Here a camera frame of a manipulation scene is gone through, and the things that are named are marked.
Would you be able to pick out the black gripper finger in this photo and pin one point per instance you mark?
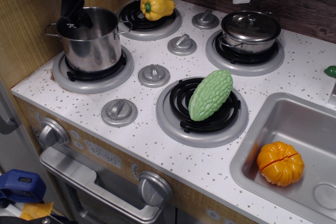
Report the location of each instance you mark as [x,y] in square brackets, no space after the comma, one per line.
[73,16]

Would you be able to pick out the tall steel pot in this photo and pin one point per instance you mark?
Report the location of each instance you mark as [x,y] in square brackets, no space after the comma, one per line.
[93,44]

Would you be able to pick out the front left stove burner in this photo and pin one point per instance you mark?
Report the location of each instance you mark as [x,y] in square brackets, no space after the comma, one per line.
[59,71]

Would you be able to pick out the stove burner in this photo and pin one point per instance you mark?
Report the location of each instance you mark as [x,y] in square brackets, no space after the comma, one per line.
[59,71]
[134,25]
[221,128]
[240,64]

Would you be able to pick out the back left stove burner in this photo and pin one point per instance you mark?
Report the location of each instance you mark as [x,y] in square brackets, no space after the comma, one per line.
[134,25]

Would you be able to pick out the back right stove burner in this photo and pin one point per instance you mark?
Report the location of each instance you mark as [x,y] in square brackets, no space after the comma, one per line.
[240,64]

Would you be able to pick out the front right stove burner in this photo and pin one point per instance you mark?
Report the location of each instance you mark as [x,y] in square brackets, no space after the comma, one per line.
[221,128]

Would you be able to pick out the yellow toy bell pepper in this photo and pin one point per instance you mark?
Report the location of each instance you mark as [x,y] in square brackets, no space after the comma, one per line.
[154,10]

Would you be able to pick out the grey stovetop knob centre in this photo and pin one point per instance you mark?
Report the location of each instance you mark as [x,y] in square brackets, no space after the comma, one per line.
[154,76]

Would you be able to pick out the grey stovetop knob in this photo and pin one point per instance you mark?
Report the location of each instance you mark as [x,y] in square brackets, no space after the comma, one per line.
[206,20]
[154,76]
[182,45]
[119,113]

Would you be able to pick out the grey stovetop knob front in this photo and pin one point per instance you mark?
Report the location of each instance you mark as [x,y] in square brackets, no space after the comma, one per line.
[119,113]

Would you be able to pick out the grey stovetop knob middle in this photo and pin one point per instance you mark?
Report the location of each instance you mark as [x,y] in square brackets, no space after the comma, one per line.
[182,45]

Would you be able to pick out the left silver oven dial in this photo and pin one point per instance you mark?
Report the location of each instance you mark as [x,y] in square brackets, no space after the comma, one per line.
[52,133]

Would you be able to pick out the silver oven dial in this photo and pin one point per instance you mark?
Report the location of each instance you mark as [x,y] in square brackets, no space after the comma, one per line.
[52,133]
[153,190]

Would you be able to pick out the grey stovetop knob back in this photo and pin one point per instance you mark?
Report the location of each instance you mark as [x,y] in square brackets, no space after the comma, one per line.
[206,20]

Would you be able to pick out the oven clock display panel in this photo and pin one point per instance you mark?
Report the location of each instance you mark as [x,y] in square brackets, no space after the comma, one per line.
[103,154]

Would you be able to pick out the green toy bitter gourd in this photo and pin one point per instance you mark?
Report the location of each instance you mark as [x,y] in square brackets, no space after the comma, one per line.
[210,95]

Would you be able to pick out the blue plastic clamp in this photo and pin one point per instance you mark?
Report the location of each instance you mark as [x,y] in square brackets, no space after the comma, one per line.
[21,186]

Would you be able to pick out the lidded steel saucepan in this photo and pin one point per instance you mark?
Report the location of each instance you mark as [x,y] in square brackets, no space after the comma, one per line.
[249,32]

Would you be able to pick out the right silver oven dial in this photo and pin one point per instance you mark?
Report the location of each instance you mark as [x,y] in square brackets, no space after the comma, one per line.
[153,190]

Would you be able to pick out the yellow cloth scrap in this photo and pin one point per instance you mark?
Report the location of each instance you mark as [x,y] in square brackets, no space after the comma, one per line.
[31,211]

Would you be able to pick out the orange toy pumpkin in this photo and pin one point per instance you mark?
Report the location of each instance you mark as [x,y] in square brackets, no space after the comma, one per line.
[280,164]

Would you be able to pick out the silver toy sink basin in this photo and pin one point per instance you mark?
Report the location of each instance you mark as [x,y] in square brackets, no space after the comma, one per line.
[310,129]

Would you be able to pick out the green toy vegetable piece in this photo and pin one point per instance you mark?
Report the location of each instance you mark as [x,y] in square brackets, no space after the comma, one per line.
[330,71]

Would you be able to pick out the grey fridge door handle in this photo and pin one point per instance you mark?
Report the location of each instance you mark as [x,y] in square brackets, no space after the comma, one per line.
[8,113]

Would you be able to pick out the silver oven door handle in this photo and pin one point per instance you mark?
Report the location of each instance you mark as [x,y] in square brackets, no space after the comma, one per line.
[97,195]

